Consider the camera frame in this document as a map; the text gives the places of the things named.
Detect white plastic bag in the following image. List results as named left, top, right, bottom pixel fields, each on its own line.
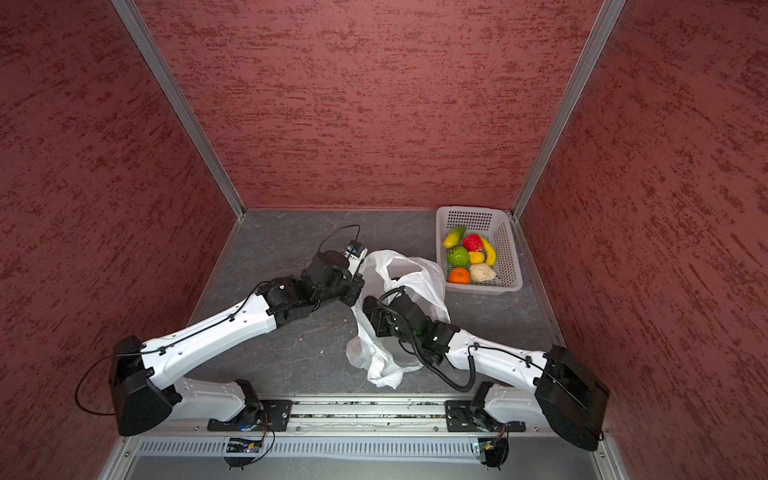
left=346, top=250, right=450, bottom=389

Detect orange toy fruit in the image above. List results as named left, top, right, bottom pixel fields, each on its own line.
left=447, top=267, right=471, bottom=285

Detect green toy fruit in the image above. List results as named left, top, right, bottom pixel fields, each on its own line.
left=446, top=246, right=470, bottom=268

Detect beige toy fruit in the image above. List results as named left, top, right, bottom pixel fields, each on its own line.
left=469, top=263, right=497, bottom=283

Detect small yellow round fruit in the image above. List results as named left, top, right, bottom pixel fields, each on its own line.
left=468, top=250, right=486, bottom=264

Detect yellow toy lemon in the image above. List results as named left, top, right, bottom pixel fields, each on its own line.
left=442, top=225, right=466, bottom=250

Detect red toy fruit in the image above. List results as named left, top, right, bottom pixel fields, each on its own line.
left=462, top=234, right=484, bottom=251

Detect yellow toy banana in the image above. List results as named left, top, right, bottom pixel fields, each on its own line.
left=481, top=237, right=497, bottom=267

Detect white perforated plastic basket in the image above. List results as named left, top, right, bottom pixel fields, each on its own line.
left=436, top=206, right=523, bottom=295

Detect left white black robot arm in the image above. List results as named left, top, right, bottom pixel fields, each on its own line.
left=109, top=241, right=368, bottom=437

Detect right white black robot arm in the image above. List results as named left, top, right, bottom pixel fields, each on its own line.
left=363, top=287, right=610, bottom=452

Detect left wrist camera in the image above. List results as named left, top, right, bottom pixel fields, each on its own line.
left=342, top=240, right=368, bottom=262

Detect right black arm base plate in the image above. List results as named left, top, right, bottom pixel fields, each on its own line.
left=444, top=400, right=527, bottom=434

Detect aluminium front rail frame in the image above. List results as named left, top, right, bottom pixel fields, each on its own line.
left=100, top=394, right=628, bottom=479

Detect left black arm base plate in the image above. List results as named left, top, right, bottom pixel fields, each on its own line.
left=207, top=399, right=294, bottom=433

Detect right circuit board under rail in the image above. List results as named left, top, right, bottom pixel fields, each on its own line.
left=476, top=438, right=509, bottom=469

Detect circuit board under rail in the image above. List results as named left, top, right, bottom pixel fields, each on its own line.
left=476, top=438, right=509, bottom=469
left=223, top=438, right=264, bottom=469

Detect left circuit board under rail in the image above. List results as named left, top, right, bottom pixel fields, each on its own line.
left=223, top=438, right=264, bottom=469

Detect left aluminium corner post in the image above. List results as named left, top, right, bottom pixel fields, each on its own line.
left=111, top=0, right=247, bottom=220

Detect aluminium corner post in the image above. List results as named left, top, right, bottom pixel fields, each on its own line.
left=111, top=0, right=247, bottom=220
left=511, top=0, right=626, bottom=223

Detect right aluminium corner post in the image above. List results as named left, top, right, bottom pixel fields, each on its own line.
left=511, top=0, right=626, bottom=223

